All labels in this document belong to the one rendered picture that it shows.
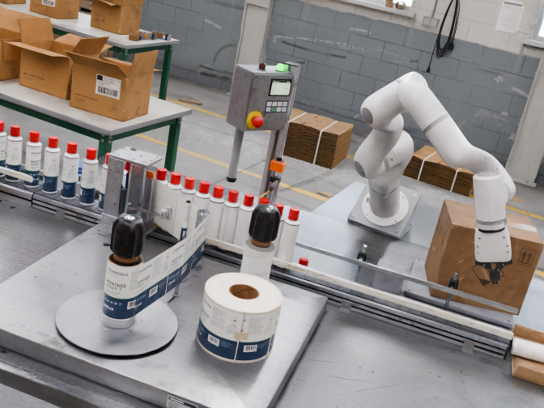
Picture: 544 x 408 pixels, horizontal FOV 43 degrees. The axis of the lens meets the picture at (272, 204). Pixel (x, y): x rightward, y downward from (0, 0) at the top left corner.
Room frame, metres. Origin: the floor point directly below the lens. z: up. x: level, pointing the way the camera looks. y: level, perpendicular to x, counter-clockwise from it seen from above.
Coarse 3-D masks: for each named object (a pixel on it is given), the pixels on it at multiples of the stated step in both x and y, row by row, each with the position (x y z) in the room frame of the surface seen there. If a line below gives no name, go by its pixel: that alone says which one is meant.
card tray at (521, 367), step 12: (516, 324) 2.00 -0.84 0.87; (516, 336) 1.99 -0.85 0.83; (528, 336) 1.99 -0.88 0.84; (540, 336) 1.98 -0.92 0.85; (516, 360) 1.83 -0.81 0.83; (528, 360) 1.85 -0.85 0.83; (516, 372) 1.75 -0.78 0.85; (528, 372) 1.74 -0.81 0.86; (540, 372) 1.73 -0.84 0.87; (540, 384) 1.73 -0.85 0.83
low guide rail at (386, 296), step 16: (208, 240) 2.07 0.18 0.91; (304, 272) 1.99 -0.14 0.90; (320, 272) 1.99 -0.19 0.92; (352, 288) 1.96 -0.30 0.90; (368, 288) 1.95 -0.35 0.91; (400, 304) 1.92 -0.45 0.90; (416, 304) 1.91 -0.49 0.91; (448, 320) 1.88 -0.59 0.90; (464, 320) 1.87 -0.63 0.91; (512, 336) 1.84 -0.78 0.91
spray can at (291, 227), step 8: (296, 208) 2.06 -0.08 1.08; (288, 216) 2.05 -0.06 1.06; (296, 216) 2.04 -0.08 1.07; (288, 224) 2.03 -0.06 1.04; (296, 224) 2.04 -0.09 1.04; (288, 232) 2.03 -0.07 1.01; (296, 232) 2.04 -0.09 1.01; (280, 240) 2.05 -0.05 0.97; (288, 240) 2.03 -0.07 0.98; (280, 248) 2.04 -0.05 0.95; (288, 248) 2.03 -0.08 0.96; (280, 256) 2.03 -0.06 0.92; (288, 256) 2.03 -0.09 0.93
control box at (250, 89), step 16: (240, 64) 2.18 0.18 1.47; (240, 80) 2.14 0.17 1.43; (256, 80) 2.10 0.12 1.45; (240, 96) 2.13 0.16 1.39; (256, 96) 2.11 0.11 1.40; (272, 96) 2.15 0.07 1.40; (288, 96) 2.19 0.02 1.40; (240, 112) 2.11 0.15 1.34; (256, 112) 2.12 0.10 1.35; (240, 128) 2.10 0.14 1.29; (256, 128) 2.12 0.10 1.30; (272, 128) 2.17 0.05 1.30
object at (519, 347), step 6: (510, 342) 1.89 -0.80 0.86; (516, 342) 1.86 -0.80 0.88; (522, 342) 1.86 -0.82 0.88; (528, 342) 1.86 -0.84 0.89; (510, 348) 1.88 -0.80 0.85; (516, 348) 1.85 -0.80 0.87; (522, 348) 1.85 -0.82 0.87; (528, 348) 1.85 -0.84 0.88; (534, 348) 1.85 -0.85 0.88; (540, 348) 1.85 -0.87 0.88; (516, 354) 1.85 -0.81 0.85; (522, 354) 1.84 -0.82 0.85; (528, 354) 1.84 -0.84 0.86; (534, 354) 1.84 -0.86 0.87; (540, 354) 1.84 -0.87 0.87; (540, 360) 1.84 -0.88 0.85
